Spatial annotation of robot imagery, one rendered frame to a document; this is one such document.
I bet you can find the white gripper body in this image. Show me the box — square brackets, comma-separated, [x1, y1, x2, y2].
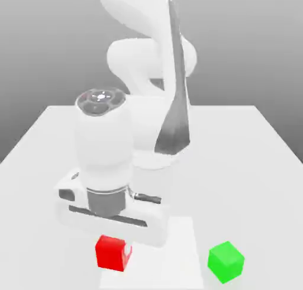
[55, 196, 170, 249]

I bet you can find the small green cube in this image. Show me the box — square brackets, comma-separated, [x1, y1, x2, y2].
[207, 240, 245, 285]

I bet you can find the small red cube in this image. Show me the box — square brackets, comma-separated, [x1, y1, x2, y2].
[95, 234, 133, 273]

